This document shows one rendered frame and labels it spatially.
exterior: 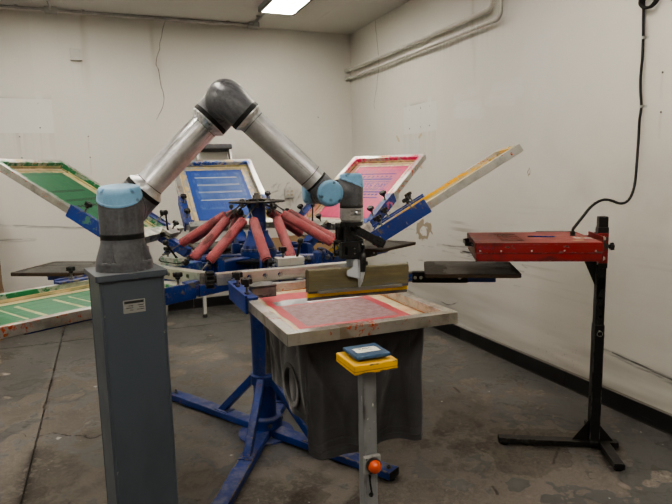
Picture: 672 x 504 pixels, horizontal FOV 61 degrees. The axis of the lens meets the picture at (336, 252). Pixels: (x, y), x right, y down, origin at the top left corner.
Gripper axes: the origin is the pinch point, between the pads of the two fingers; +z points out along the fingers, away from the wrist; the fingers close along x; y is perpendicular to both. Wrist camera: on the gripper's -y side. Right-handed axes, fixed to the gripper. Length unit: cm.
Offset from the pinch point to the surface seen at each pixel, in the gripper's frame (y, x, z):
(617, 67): -200, -83, -92
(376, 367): 11.9, 37.6, 15.4
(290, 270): 2, -68, 7
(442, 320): -23.4, 13.9, 12.4
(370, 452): 12, 33, 41
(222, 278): 32, -68, 8
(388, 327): -3.9, 13.9, 12.4
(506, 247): -98, -48, 1
